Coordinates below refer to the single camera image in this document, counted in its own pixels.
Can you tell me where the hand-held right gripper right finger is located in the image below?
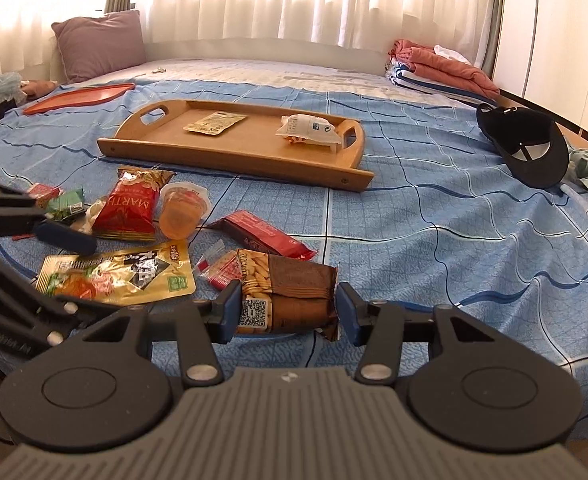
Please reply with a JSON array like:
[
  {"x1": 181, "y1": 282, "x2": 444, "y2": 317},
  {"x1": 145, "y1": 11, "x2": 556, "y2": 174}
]
[{"x1": 335, "y1": 282, "x2": 500, "y2": 387}]

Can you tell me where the pink folded blanket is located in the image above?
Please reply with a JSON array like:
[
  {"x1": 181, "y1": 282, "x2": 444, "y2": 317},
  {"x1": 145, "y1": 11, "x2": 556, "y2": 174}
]
[{"x1": 391, "y1": 39, "x2": 500, "y2": 101}]

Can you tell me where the small clear red packet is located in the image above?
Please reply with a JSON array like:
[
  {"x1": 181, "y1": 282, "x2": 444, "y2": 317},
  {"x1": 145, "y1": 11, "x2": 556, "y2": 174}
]
[{"x1": 194, "y1": 240, "x2": 241, "y2": 291}]

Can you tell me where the blue striped folded blanket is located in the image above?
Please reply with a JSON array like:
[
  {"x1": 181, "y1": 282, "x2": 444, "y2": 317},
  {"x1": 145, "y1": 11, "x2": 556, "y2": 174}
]
[{"x1": 386, "y1": 57, "x2": 494, "y2": 107}]

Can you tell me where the wooden bed frame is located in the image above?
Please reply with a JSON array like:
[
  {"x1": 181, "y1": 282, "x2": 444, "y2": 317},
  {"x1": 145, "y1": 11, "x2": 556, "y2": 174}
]
[{"x1": 498, "y1": 87, "x2": 588, "y2": 157}]

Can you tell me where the purple pillow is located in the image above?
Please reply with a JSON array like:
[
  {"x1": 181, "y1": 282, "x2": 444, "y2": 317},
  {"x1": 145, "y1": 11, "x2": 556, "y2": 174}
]
[{"x1": 51, "y1": 9, "x2": 147, "y2": 84}]

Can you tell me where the white folded cloth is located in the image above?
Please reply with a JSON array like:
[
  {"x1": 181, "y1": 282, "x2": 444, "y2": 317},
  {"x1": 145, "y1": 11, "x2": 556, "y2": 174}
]
[{"x1": 434, "y1": 45, "x2": 470, "y2": 64}]

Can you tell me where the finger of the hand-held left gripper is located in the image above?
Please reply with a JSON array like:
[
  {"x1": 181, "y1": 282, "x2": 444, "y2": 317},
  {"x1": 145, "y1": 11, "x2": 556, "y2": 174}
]
[
  {"x1": 0, "y1": 176, "x2": 99, "y2": 257},
  {"x1": 0, "y1": 240, "x2": 125, "y2": 349}
]

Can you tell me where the yellow seaweed snack packet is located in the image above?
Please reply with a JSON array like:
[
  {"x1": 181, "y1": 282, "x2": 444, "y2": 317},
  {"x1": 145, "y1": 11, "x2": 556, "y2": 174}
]
[{"x1": 36, "y1": 240, "x2": 196, "y2": 307}]

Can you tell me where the small yellow snack packet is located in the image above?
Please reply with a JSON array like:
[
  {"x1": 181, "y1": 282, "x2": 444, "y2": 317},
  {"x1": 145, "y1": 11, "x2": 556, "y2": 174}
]
[{"x1": 183, "y1": 111, "x2": 247, "y2": 137}]

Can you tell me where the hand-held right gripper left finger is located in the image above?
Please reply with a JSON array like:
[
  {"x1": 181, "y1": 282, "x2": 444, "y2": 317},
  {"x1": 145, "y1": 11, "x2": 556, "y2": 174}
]
[{"x1": 78, "y1": 280, "x2": 245, "y2": 389}]

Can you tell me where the red peanut bag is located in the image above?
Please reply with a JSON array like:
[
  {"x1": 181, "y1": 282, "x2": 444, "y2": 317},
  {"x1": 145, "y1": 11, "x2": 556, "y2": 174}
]
[{"x1": 92, "y1": 166, "x2": 176, "y2": 242}]

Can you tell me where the orange jelly cup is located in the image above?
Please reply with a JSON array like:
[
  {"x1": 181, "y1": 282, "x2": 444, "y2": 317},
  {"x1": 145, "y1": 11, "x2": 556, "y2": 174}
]
[{"x1": 158, "y1": 181, "x2": 211, "y2": 240}]

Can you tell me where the black cap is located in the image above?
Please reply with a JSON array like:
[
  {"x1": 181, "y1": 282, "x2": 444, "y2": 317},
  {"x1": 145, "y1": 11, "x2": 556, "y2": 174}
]
[{"x1": 476, "y1": 102, "x2": 570, "y2": 189}]

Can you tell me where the white mattress pad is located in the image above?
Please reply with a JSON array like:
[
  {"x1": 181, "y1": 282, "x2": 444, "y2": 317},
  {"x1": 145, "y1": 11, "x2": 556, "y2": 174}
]
[{"x1": 69, "y1": 57, "x2": 479, "y2": 107}]

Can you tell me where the brown cloth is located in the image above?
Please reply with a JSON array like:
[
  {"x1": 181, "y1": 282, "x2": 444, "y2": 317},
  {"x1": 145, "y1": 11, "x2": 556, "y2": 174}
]
[{"x1": 21, "y1": 80, "x2": 58, "y2": 102}]

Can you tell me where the brown peanut packet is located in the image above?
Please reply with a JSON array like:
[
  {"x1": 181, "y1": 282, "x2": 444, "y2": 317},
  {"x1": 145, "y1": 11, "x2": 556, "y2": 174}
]
[{"x1": 235, "y1": 248, "x2": 339, "y2": 342}]

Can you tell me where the red-brown snack bar packet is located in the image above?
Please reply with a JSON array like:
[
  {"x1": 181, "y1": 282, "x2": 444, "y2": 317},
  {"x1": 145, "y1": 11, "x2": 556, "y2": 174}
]
[{"x1": 208, "y1": 210, "x2": 319, "y2": 262}]

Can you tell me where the small green packet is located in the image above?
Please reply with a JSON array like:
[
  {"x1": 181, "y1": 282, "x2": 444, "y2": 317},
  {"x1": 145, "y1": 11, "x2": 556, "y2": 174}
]
[{"x1": 46, "y1": 188, "x2": 86, "y2": 224}]

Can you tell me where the white wardrobe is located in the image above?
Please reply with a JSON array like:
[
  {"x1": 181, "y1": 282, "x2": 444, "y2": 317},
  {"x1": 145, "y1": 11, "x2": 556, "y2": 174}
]
[{"x1": 494, "y1": 0, "x2": 588, "y2": 157}]

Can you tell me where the white snack packet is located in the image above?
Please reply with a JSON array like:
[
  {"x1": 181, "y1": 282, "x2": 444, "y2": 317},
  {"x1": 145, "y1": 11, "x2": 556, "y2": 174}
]
[{"x1": 275, "y1": 114, "x2": 343, "y2": 147}]

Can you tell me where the blue plaid bed sheet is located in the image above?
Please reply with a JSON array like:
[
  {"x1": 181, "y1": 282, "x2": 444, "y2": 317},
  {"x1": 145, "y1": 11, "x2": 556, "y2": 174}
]
[{"x1": 0, "y1": 80, "x2": 588, "y2": 441}]

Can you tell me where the orange-red plastic lid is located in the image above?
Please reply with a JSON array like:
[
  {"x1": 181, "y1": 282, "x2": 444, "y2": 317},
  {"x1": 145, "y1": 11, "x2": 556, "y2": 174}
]
[{"x1": 22, "y1": 83, "x2": 136, "y2": 115}]

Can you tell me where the wooden tray with handles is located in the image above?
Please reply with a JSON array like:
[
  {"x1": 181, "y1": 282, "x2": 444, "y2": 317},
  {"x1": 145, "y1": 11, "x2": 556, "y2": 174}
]
[{"x1": 96, "y1": 100, "x2": 375, "y2": 192}]

